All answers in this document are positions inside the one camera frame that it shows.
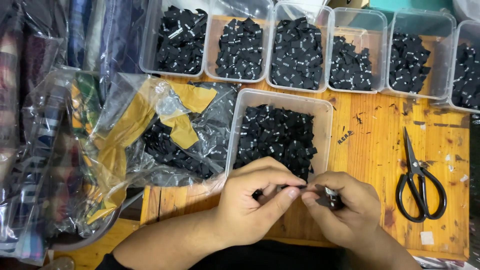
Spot person's left hand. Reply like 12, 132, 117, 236
215, 157, 307, 249

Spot person's right hand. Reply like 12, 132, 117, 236
301, 171, 383, 251

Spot bundle of black label strip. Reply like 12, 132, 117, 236
316, 187, 344, 211

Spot person's black shirt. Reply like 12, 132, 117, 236
95, 240, 353, 270

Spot pile of black size labels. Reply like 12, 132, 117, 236
233, 105, 318, 183

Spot black scissors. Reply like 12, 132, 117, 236
395, 127, 448, 223

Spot clear bag of black labels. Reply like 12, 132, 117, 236
88, 71, 241, 189

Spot crumpled brown packing tape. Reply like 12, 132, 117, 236
87, 79, 218, 226

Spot patterned cloth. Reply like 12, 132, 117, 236
412, 256, 480, 270

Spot large clear plastic container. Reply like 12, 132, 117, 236
225, 88, 334, 185

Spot heaps of black woven tags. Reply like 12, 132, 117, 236
157, 5, 480, 110

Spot row of clear plastic tubs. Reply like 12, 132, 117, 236
139, 0, 480, 114

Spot clear glass object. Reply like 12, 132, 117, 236
39, 256, 76, 270

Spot heap of bagged plaid fabrics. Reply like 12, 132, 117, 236
0, 0, 151, 265

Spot white plastic bag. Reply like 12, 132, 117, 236
452, 0, 480, 24

